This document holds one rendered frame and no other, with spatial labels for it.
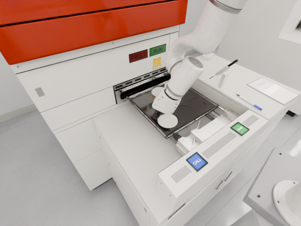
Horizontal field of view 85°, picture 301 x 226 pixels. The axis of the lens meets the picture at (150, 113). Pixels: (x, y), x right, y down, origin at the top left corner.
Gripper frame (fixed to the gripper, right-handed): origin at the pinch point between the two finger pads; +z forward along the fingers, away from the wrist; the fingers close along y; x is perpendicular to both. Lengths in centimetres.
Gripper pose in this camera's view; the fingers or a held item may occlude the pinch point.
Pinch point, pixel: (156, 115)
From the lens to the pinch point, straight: 80.0
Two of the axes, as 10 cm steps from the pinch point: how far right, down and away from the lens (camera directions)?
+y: 8.9, 4.1, 1.8
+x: 1.7, -6.8, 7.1
